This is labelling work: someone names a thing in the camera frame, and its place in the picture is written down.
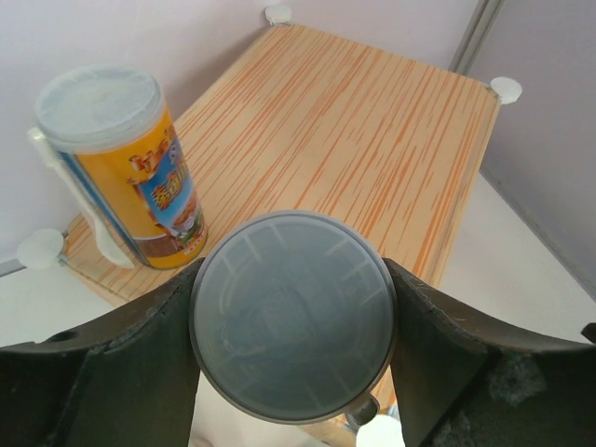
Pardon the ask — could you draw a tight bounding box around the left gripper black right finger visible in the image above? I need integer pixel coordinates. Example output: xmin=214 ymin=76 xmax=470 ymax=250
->
xmin=386 ymin=260 xmax=595 ymax=446

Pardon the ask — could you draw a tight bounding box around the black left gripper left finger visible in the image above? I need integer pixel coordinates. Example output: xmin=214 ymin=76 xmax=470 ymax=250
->
xmin=1 ymin=262 xmax=201 ymax=446

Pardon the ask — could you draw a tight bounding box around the orange can with white spoon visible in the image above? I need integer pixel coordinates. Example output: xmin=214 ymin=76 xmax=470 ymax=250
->
xmin=189 ymin=210 xmax=398 ymax=425

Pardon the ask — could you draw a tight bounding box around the orange tall can with spoon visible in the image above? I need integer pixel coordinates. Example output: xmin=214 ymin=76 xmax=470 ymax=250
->
xmin=28 ymin=64 xmax=208 ymax=270

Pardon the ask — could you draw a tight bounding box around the wooden box counter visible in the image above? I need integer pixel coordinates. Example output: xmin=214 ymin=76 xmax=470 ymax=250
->
xmin=66 ymin=24 xmax=499 ymax=305

